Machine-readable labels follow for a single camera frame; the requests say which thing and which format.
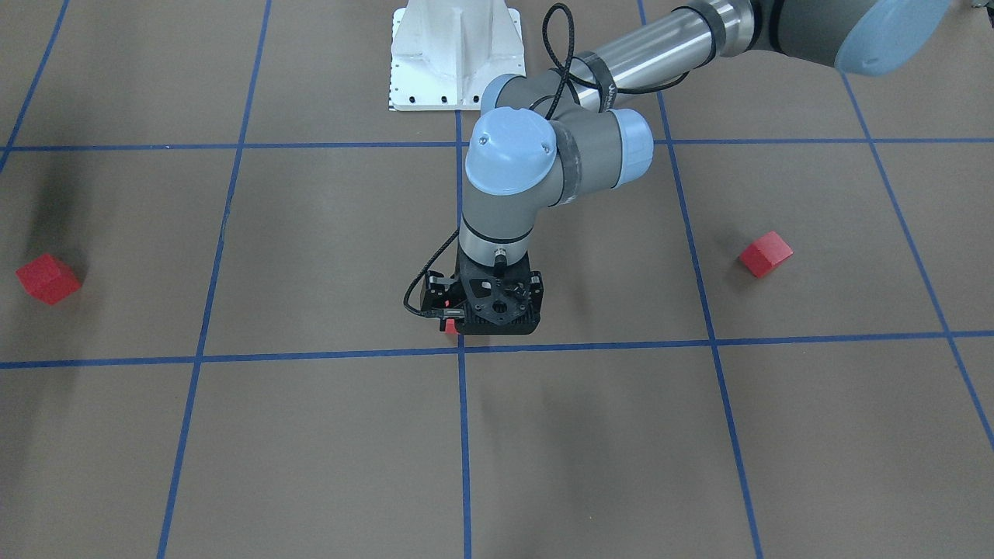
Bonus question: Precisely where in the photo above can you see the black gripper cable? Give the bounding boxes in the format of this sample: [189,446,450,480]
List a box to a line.
[403,3,692,318]

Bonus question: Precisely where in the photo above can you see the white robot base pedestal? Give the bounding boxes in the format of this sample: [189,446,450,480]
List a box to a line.
[388,1,526,111]

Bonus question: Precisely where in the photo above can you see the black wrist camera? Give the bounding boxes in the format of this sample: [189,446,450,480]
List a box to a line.
[419,270,457,318]

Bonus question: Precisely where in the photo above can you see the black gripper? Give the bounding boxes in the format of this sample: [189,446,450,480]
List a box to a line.
[452,252,544,336]

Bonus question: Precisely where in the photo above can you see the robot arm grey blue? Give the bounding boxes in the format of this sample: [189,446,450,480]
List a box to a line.
[415,1,949,335]

